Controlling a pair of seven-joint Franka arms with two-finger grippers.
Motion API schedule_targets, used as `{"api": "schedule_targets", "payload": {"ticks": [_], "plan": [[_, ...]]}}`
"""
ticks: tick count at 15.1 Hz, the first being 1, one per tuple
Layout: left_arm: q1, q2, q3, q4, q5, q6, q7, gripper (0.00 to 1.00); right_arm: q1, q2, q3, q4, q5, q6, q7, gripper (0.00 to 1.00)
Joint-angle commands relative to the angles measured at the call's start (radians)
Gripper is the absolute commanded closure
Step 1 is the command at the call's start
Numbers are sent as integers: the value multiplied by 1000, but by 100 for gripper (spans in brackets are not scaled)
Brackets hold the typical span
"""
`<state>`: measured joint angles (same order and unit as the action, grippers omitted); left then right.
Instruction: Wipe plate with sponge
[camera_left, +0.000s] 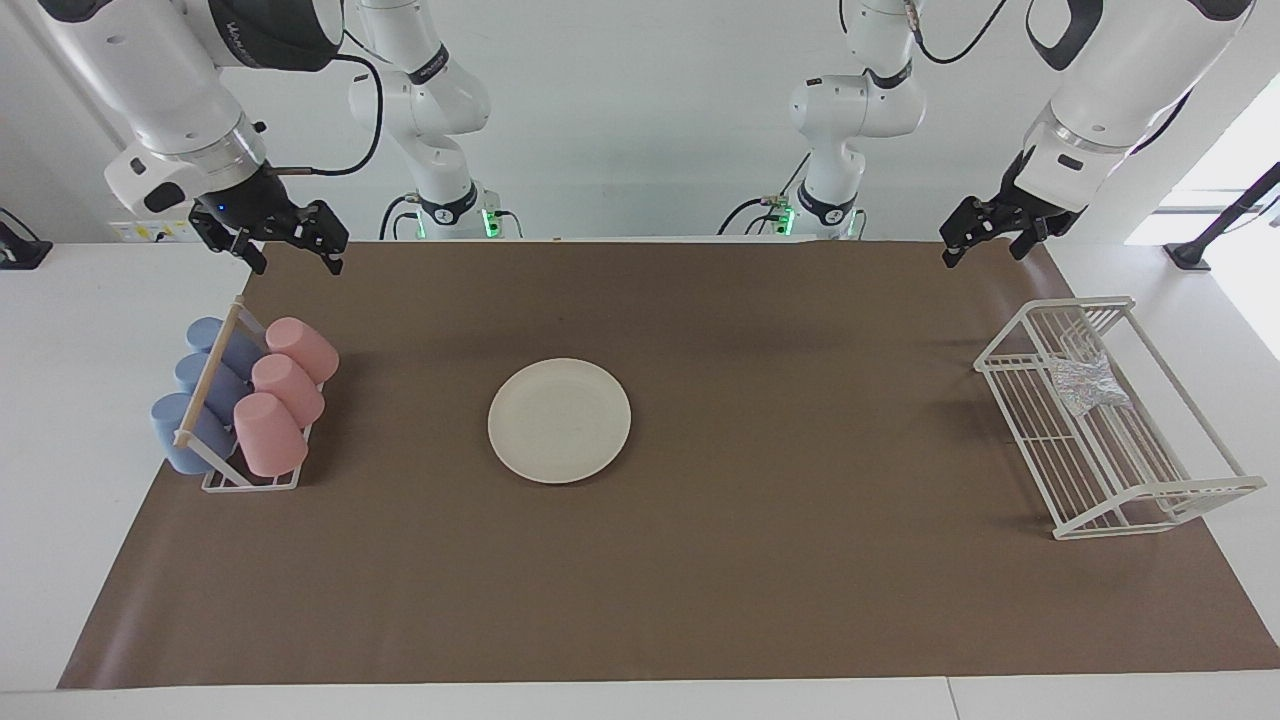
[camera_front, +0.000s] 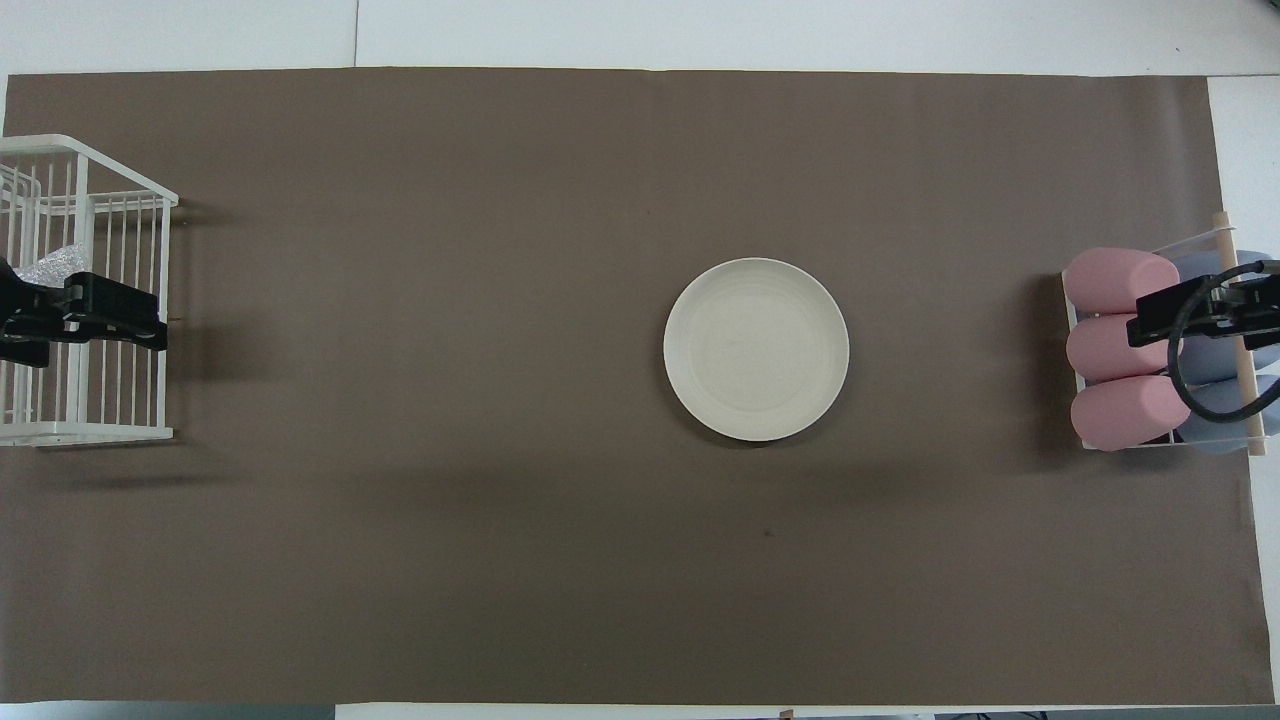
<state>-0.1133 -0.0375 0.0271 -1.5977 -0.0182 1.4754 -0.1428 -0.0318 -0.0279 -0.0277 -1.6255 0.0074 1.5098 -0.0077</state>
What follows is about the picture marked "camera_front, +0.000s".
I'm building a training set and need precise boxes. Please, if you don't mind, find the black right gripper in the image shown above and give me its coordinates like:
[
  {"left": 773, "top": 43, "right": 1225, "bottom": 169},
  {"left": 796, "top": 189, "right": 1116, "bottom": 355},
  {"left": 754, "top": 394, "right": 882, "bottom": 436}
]
[{"left": 1127, "top": 270, "right": 1280, "bottom": 351}]

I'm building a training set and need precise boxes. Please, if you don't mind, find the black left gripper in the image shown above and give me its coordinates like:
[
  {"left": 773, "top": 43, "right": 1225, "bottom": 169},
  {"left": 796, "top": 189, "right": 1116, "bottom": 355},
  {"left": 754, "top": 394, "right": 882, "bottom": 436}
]
[{"left": 0, "top": 258, "right": 169, "bottom": 367}]

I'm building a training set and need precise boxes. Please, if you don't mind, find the silver mesh sponge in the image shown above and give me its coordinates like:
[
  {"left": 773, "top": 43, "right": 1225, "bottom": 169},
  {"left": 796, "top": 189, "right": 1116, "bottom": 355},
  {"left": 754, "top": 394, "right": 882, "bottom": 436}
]
[{"left": 18, "top": 240, "right": 83, "bottom": 291}]

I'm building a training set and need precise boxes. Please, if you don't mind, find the cream round plate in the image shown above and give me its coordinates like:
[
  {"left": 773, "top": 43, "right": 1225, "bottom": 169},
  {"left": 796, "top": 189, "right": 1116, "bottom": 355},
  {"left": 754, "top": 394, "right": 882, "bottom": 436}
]
[{"left": 663, "top": 258, "right": 851, "bottom": 443}]

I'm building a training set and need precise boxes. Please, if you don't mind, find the blue plastic cup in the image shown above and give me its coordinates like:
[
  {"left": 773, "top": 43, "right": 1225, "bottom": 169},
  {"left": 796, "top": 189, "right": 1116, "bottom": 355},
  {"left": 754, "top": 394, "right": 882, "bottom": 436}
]
[
  {"left": 1175, "top": 378, "right": 1280, "bottom": 456},
  {"left": 1170, "top": 250, "right": 1246, "bottom": 293},
  {"left": 1180, "top": 335, "right": 1280, "bottom": 386}
]

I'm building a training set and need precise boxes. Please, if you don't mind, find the pink plastic cup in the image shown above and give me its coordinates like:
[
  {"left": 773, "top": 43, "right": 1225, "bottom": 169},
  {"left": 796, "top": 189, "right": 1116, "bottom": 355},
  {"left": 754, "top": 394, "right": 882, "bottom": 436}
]
[
  {"left": 1063, "top": 248, "right": 1181, "bottom": 316},
  {"left": 1066, "top": 313, "right": 1181, "bottom": 383},
  {"left": 1070, "top": 375, "right": 1193, "bottom": 451}
]

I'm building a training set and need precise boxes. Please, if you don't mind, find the white cup rack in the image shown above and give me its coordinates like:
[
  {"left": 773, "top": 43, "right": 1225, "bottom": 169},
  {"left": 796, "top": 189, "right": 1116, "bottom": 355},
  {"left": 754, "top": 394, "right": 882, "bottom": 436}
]
[{"left": 1060, "top": 210, "right": 1269, "bottom": 459}]

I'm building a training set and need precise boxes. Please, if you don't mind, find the brown table mat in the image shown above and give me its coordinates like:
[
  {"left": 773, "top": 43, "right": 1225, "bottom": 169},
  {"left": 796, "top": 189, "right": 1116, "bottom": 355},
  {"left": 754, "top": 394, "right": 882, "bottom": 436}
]
[{"left": 0, "top": 68, "right": 1276, "bottom": 706}]

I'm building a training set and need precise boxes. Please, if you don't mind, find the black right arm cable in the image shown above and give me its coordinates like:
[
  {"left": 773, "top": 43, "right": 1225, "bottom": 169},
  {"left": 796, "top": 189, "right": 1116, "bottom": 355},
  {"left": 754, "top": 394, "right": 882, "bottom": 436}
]
[{"left": 1166, "top": 260, "right": 1280, "bottom": 423}]

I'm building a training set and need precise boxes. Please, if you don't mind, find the white wire rack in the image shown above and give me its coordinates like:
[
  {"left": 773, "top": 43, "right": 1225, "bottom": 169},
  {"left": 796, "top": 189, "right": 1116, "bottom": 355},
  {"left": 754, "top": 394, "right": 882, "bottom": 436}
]
[{"left": 0, "top": 134, "right": 179, "bottom": 448}]

